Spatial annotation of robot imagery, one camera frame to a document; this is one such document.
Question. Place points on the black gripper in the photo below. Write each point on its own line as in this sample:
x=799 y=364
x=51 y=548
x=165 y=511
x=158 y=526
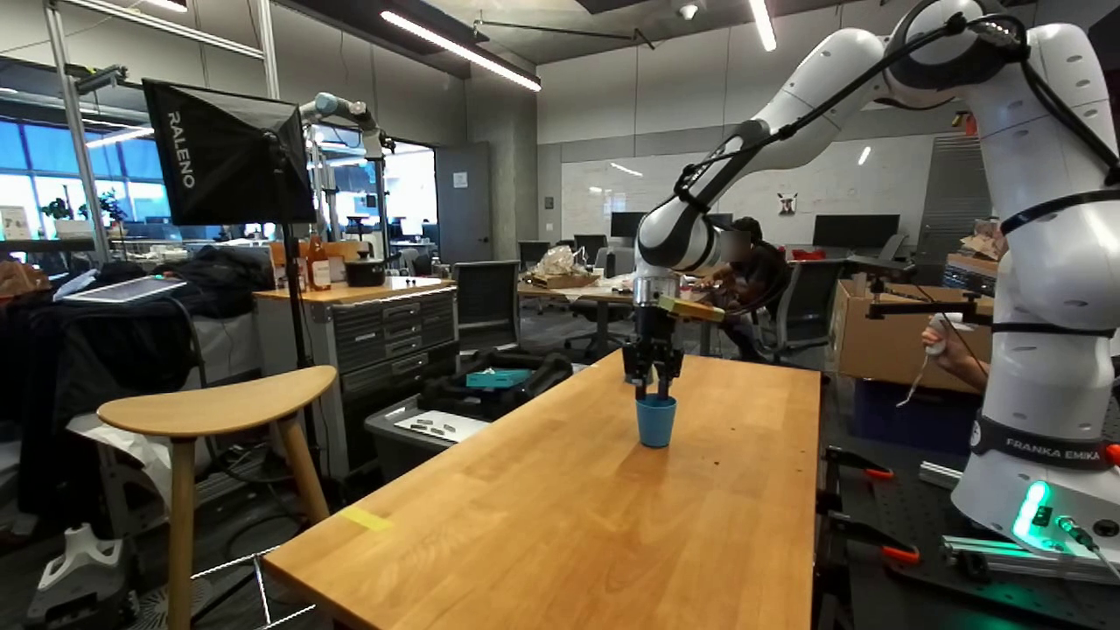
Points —
x=651 y=355

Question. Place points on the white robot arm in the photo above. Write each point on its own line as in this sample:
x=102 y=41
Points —
x=1041 y=467

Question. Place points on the light blue upright cup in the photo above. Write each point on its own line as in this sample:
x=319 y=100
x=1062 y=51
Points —
x=656 y=416

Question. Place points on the person in dark shirt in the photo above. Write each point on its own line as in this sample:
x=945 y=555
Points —
x=750 y=283

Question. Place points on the teal flat board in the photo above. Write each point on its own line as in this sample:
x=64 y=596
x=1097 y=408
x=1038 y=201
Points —
x=498 y=379

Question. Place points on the grey mesh office chair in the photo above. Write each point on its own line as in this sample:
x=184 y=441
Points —
x=804 y=310

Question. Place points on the cardboard box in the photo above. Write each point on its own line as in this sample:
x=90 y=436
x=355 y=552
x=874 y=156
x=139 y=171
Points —
x=875 y=332

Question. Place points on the grey drawer cabinet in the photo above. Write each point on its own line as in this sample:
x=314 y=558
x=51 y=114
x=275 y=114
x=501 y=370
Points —
x=379 y=343

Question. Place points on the black device on cabinet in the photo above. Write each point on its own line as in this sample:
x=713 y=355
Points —
x=365 y=274

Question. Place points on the wooden stool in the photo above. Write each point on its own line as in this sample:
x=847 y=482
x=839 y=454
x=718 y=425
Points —
x=190 y=415

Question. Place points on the black softbox light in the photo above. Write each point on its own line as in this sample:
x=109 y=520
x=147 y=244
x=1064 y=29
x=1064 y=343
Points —
x=228 y=160

